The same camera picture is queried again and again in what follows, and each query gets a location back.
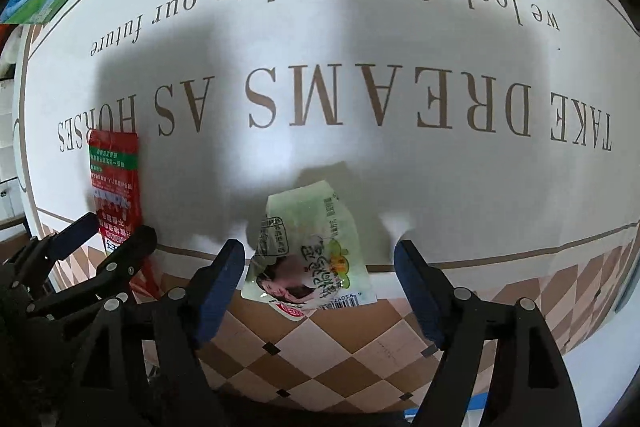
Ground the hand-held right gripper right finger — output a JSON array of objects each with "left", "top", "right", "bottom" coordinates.
[{"left": 393, "top": 239, "right": 583, "bottom": 427}]

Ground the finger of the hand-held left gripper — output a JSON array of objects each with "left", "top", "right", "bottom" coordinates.
[
  {"left": 27, "top": 224, "right": 159, "bottom": 316},
  {"left": 2, "top": 212, "right": 101, "bottom": 289}
]

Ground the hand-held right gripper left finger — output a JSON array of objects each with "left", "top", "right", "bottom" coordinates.
[{"left": 65, "top": 238, "right": 247, "bottom": 427}]

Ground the red snack packet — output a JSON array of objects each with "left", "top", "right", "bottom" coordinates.
[{"left": 88, "top": 129, "right": 167, "bottom": 304}]

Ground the green snack packet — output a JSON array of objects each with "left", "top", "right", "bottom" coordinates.
[{"left": 241, "top": 179, "right": 379, "bottom": 323}]

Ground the white diamond-border table mat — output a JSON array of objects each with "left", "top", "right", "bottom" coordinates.
[{"left": 12, "top": 0, "right": 640, "bottom": 413}]

